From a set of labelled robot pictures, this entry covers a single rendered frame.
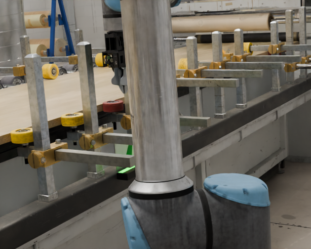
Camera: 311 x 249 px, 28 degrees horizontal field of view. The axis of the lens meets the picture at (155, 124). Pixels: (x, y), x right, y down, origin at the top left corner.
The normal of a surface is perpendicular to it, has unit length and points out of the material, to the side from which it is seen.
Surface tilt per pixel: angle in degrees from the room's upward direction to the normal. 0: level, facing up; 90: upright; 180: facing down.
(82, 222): 90
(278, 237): 0
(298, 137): 90
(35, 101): 90
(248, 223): 90
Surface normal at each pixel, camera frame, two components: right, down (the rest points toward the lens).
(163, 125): 0.30, 0.09
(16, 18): 0.75, 0.09
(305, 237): -0.07, -0.98
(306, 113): -0.51, 0.22
